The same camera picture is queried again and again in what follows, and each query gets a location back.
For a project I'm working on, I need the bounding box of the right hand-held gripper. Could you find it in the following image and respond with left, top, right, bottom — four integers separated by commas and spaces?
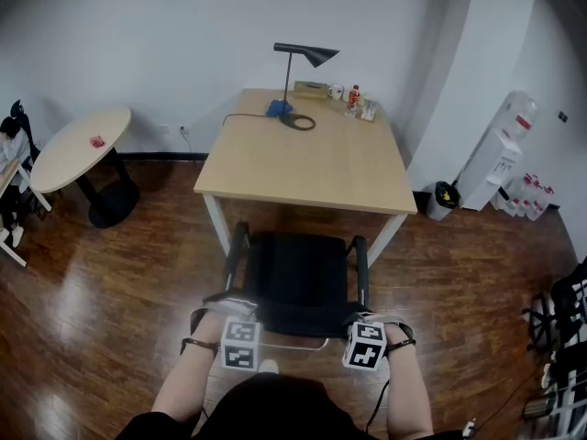
341, 309, 412, 374

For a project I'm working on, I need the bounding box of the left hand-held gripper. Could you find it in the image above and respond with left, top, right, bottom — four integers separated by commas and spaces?
201, 293, 261, 374

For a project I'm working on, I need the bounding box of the black mesh chair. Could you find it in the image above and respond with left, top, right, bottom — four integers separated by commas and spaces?
223, 221, 371, 352

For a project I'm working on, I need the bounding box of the person's right forearm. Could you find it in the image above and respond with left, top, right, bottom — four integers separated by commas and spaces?
383, 344, 435, 435

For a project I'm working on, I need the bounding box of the person's left forearm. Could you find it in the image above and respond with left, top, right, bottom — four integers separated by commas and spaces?
150, 344, 216, 424

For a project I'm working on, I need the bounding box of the black office chair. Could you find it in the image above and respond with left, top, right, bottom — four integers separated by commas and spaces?
9, 99, 51, 222
522, 257, 587, 352

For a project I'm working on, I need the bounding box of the person's right hand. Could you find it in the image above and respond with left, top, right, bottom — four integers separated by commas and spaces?
384, 325, 412, 348

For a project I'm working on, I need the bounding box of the person's left hand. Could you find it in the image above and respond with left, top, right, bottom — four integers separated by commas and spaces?
189, 309, 227, 348

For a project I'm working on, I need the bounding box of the person's dark clothing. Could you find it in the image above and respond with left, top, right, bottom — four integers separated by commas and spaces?
112, 373, 464, 440

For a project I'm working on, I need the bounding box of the grey trash bin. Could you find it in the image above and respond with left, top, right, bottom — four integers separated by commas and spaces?
426, 180, 461, 222

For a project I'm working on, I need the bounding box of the metal flask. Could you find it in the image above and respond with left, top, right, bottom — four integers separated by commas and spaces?
524, 399, 557, 420

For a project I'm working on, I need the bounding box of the wooden desk with white legs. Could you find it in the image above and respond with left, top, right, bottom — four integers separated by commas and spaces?
194, 88, 418, 270

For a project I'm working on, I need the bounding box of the white metal rack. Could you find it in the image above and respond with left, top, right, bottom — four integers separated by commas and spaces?
522, 368, 587, 440

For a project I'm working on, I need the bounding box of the white water dispenser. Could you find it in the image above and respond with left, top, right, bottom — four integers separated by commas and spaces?
460, 128, 524, 212

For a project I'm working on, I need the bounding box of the row of water jugs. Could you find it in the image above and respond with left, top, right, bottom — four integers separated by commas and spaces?
493, 171, 556, 223

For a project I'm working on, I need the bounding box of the white printed card holder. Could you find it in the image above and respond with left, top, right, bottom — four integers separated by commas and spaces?
357, 98, 381, 123

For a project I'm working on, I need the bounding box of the red drink bottle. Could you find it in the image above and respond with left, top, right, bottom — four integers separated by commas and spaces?
344, 84, 361, 117

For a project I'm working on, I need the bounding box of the round wooden side table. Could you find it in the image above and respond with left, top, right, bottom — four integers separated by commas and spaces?
29, 106, 140, 229

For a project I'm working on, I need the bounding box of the wooden tissue box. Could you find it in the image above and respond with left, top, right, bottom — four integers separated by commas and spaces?
293, 80, 327, 99

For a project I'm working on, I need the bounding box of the large clear dispenser bottle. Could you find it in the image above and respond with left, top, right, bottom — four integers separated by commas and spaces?
497, 90, 538, 142

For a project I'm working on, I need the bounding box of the wooden work desk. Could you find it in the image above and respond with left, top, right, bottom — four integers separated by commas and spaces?
0, 158, 28, 268

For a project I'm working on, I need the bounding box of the black desk lamp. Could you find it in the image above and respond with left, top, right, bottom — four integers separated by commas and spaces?
273, 42, 341, 131

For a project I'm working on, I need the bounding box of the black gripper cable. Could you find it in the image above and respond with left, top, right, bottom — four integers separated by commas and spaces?
365, 380, 391, 433

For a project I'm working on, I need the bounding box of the thin floor cable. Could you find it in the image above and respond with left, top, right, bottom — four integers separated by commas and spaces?
474, 373, 542, 430

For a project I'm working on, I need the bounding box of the black lamp cable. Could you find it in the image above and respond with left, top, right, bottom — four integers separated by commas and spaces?
223, 113, 276, 127

